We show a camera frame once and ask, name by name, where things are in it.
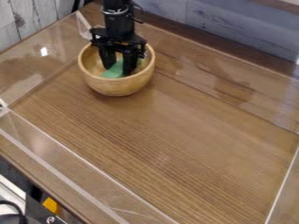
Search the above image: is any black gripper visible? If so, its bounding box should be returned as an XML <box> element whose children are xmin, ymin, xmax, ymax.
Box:
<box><xmin>87</xmin><ymin>27</ymin><xmax>146</xmax><ymax>76</ymax></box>

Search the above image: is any green rectangular block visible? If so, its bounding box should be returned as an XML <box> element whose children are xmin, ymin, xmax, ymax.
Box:
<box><xmin>101</xmin><ymin>58</ymin><xmax>134</xmax><ymax>79</ymax></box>

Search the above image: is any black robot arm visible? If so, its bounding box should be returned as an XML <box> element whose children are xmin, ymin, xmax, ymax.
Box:
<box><xmin>87</xmin><ymin>0</ymin><xmax>146</xmax><ymax>75</ymax></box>

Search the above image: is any brown wooden bowl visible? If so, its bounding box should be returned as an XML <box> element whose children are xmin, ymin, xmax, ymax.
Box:
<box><xmin>77</xmin><ymin>44</ymin><xmax>156</xmax><ymax>96</ymax></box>

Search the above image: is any black device with yellow label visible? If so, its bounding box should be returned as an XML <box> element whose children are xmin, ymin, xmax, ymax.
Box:
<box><xmin>25</xmin><ymin>194</ymin><xmax>81</xmax><ymax>224</ymax></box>

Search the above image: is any clear acrylic corner bracket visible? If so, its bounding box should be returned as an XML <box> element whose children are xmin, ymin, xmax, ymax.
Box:
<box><xmin>74</xmin><ymin>10</ymin><xmax>91</xmax><ymax>40</ymax></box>

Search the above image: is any clear acrylic tray wall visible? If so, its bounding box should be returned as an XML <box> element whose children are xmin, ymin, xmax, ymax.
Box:
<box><xmin>0</xmin><ymin>100</ymin><xmax>178</xmax><ymax>224</ymax></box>

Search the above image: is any black cable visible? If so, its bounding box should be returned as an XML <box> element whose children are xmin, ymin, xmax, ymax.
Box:
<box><xmin>0</xmin><ymin>199</ymin><xmax>29</xmax><ymax>224</ymax></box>

